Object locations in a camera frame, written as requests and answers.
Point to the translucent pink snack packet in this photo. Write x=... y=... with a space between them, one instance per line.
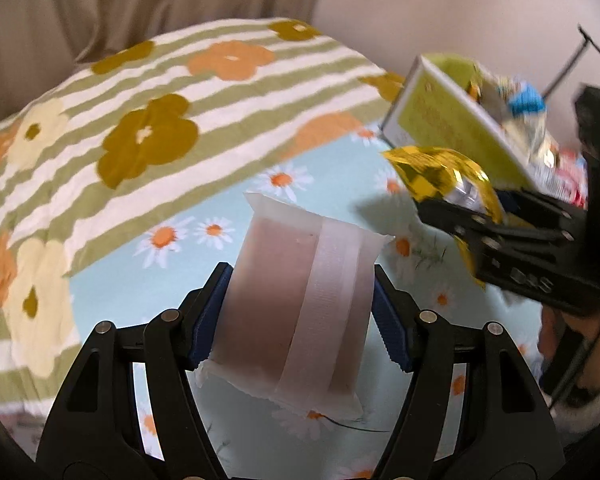
x=290 y=285

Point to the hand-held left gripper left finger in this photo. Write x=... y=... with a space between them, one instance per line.
x=215 y=310

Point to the green striped floral blanket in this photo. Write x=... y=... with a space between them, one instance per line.
x=130 y=85

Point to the gold foil snack packet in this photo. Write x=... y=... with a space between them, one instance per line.
x=430 y=170

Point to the light blue daisy sheet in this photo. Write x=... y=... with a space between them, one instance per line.
x=120 y=280

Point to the green cardboard box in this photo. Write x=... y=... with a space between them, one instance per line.
x=445 y=115

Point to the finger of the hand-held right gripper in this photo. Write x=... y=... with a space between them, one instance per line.
x=545 y=207
x=460 y=222

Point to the beige curtain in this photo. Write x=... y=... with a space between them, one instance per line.
x=130 y=0

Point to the red white snack packet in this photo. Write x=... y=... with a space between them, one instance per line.
x=570 y=175

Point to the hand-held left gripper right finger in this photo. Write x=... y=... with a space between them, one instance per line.
x=392 y=330

